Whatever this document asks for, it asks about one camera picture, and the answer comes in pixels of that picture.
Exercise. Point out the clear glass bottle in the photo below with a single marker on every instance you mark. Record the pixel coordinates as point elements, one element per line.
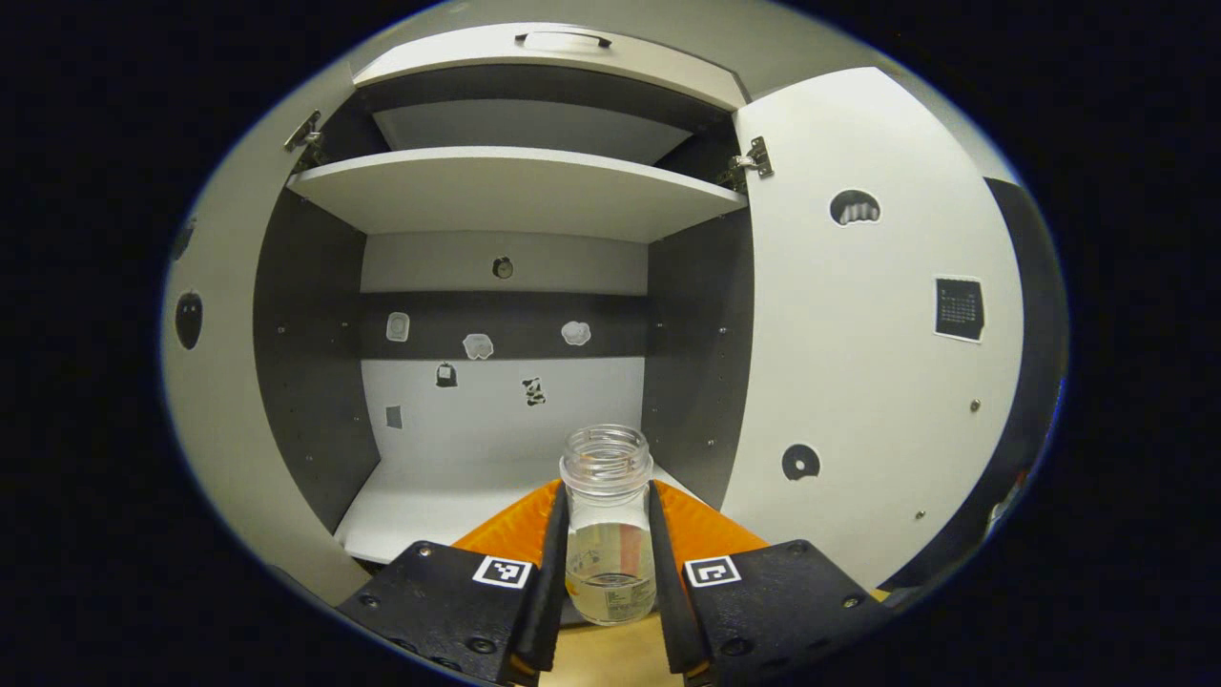
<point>608,563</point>

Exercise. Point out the white and grey cabinet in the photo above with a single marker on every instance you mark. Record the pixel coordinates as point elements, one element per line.
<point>315,382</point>

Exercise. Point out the white cabinet door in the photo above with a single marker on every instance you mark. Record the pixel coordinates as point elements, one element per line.
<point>858,382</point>
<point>219,429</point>

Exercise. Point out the white cabinet drawer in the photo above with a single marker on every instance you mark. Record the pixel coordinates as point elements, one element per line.
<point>477,62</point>

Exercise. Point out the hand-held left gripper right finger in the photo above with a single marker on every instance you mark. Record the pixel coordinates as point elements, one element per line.
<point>668,611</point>

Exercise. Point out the metal door hinge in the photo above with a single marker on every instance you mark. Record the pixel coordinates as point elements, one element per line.
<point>754,162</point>
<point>305,132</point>

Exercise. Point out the white cabinet shelf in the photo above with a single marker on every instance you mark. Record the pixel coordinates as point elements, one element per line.
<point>515,191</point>
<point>525,129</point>

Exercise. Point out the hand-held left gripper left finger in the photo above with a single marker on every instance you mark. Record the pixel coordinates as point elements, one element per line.
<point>551,592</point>

